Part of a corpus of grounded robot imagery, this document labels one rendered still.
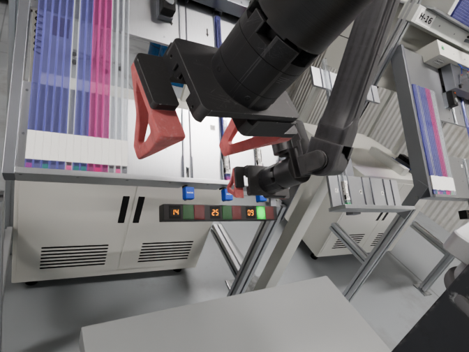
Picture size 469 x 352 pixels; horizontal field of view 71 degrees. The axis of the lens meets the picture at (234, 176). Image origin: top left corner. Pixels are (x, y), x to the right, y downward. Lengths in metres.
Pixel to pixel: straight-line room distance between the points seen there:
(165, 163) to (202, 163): 0.10
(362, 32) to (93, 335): 0.66
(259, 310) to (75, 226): 0.74
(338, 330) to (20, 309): 1.06
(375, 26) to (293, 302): 0.58
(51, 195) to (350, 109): 0.91
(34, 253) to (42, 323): 0.24
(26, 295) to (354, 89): 1.28
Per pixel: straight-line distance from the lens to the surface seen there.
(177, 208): 0.82
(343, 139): 0.59
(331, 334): 0.81
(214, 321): 0.69
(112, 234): 1.30
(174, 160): 0.83
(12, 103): 0.80
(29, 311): 1.42
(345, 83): 0.61
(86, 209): 1.21
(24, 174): 0.75
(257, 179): 0.71
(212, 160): 0.87
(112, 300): 1.45
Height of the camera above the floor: 1.13
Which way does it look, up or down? 26 degrees down
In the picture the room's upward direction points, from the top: 21 degrees clockwise
